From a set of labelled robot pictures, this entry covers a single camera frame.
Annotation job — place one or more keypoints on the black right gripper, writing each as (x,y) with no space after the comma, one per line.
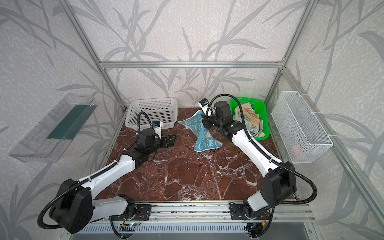
(207,122)

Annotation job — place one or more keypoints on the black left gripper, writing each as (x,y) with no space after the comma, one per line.
(163,141)

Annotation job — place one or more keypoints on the blue bunny pattern towel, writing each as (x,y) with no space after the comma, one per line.
(205,140)

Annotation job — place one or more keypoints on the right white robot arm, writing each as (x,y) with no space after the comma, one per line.
(278,184)

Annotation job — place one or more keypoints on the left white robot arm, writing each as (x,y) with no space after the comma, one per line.
(76,204)

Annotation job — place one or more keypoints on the white plastic perforated basket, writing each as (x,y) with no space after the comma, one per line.
(159,109)

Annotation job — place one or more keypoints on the beige crumpled towel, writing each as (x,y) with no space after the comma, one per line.
(253,122)

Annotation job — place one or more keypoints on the green plastic basket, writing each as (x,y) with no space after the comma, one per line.
(260,108)

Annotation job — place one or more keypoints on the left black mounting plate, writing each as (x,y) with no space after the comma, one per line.
(140,212)

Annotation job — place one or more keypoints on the black mounting plate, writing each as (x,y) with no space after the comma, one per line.
(140,212)
(240,211)

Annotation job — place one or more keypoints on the left circuit board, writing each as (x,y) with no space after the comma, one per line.
(129,227)

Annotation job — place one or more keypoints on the circuit board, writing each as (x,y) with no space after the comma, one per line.
(254,230)
(129,227)

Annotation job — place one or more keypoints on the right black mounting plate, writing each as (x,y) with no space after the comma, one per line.
(240,211)

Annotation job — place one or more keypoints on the right circuit board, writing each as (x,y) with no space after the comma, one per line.
(254,230)

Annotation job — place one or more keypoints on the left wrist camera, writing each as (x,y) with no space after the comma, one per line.
(157,126)

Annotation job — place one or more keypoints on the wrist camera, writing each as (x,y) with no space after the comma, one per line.
(157,126)
(206,107)

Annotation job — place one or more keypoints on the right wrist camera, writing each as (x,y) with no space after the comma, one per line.
(206,107)

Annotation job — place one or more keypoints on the pink object in wire basket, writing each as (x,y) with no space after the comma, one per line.
(296,151)

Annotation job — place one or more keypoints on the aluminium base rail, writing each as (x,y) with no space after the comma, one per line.
(199,217)

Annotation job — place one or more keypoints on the white wire mesh basket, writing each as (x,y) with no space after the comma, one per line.
(298,125)

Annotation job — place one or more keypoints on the clear plastic wall tray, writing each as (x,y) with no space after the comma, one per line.
(50,138)

